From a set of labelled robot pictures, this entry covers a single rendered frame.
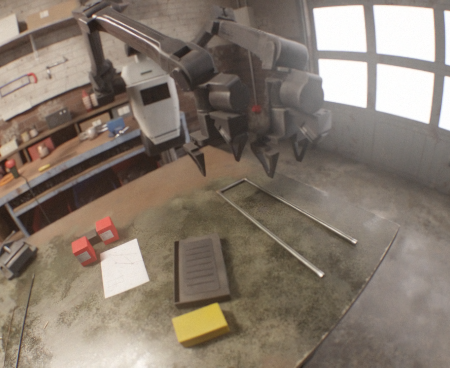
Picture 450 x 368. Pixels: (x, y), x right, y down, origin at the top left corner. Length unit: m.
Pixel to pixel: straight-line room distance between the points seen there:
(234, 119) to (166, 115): 0.77
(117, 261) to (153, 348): 0.25
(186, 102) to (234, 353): 2.75
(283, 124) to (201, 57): 0.21
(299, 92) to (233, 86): 0.12
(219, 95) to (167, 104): 0.74
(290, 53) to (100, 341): 0.63
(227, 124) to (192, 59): 0.15
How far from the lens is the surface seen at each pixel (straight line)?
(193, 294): 0.43
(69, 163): 1.82
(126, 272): 0.55
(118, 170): 2.42
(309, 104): 0.41
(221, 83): 0.44
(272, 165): 0.48
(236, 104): 0.45
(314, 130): 0.43
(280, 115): 0.45
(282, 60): 0.46
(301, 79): 0.41
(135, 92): 1.14
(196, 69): 0.47
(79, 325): 0.53
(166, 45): 0.52
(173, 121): 1.20
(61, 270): 0.68
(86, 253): 0.61
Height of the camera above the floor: 1.25
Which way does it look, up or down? 32 degrees down
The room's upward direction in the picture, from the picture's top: 11 degrees counter-clockwise
